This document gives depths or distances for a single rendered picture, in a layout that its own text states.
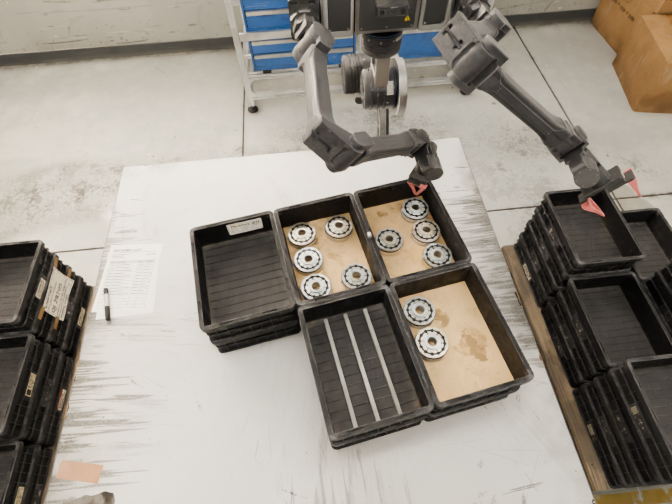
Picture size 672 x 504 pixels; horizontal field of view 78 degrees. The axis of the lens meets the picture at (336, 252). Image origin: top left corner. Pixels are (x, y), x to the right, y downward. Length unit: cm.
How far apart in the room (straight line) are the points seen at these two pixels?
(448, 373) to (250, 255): 79
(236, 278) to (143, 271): 44
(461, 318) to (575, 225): 100
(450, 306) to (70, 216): 250
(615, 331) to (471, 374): 96
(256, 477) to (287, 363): 35
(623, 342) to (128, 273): 207
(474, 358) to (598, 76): 316
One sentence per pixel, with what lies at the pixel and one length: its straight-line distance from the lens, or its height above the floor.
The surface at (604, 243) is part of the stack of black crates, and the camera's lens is 228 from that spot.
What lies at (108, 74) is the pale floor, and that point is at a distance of 424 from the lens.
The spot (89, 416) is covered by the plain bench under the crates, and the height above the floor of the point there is 70.
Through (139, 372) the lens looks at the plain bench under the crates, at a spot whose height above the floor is 70.
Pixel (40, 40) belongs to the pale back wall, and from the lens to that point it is 457.
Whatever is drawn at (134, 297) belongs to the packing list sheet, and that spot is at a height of 70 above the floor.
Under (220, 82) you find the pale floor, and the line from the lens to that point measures 379.
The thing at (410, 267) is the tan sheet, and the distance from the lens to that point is 150.
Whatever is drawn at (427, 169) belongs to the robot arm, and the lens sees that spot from 133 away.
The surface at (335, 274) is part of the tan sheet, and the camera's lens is 147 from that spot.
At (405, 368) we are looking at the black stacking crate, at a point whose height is 83.
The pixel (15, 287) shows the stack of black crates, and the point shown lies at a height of 49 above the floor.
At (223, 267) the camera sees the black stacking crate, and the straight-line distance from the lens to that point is 155.
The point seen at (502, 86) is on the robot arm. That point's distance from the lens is 106.
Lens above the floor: 212
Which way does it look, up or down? 58 degrees down
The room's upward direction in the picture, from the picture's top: 2 degrees counter-clockwise
